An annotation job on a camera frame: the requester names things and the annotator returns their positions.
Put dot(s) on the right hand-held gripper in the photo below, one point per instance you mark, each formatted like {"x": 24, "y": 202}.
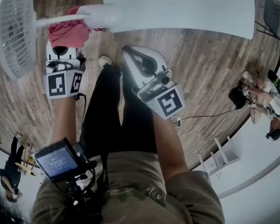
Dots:
{"x": 168, "y": 99}

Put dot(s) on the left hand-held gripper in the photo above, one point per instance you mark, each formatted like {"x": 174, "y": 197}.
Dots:
{"x": 58, "y": 83}

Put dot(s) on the pink cloth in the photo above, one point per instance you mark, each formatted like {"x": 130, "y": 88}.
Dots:
{"x": 70, "y": 34}

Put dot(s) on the small white desk fan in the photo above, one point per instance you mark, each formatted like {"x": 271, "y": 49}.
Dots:
{"x": 16, "y": 36}

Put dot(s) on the person's left forearm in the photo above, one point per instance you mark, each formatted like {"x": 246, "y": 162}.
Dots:
{"x": 63, "y": 120}

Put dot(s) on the person's right forearm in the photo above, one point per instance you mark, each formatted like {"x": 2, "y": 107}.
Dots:
{"x": 168, "y": 143}

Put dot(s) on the person's white shoe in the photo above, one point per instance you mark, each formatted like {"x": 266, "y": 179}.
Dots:
{"x": 105, "y": 60}

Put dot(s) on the white power strip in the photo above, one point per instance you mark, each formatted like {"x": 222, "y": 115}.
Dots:
{"x": 177, "y": 121}

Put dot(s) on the person's black trousers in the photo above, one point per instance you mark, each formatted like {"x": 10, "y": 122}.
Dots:
{"x": 102, "y": 113}

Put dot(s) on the white table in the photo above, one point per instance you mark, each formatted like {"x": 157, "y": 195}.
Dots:
{"x": 177, "y": 6}

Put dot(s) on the black bucket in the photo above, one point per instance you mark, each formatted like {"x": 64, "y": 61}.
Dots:
{"x": 235, "y": 97}

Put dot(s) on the black chest monitor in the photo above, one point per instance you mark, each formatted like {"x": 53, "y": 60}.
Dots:
{"x": 56, "y": 162}

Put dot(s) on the white wooden shelf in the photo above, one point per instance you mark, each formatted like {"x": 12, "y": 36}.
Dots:
{"x": 226, "y": 155}

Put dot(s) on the yellow wooden toy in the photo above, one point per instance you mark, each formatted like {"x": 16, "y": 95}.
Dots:
{"x": 25, "y": 169}

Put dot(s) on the person's olive shirt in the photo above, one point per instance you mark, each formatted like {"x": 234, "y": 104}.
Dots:
{"x": 135, "y": 190}

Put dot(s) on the black folding chair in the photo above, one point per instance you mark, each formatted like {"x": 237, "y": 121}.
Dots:
{"x": 270, "y": 20}

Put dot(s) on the black chest camera rig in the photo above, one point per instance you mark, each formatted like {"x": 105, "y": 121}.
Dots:
{"x": 82, "y": 185}

